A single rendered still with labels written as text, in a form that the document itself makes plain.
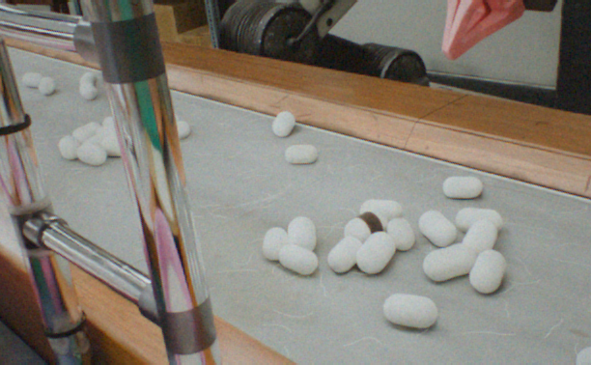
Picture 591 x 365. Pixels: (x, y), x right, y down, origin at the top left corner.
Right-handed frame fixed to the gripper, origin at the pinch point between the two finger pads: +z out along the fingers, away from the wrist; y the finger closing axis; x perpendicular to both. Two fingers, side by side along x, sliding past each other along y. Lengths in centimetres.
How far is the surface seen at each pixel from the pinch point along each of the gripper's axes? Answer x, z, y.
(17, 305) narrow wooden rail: -10.4, 35.1, -16.9
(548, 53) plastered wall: 169, -104, -96
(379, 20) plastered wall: 161, -102, -172
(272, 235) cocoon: -4.3, 20.7, -2.7
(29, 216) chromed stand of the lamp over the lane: -22.0, 27.8, -2.4
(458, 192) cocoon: 6.0, 9.7, 3.2
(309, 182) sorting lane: 4.1, 13.8, -10.1
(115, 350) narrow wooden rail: -13.4, 32.3, -0.5
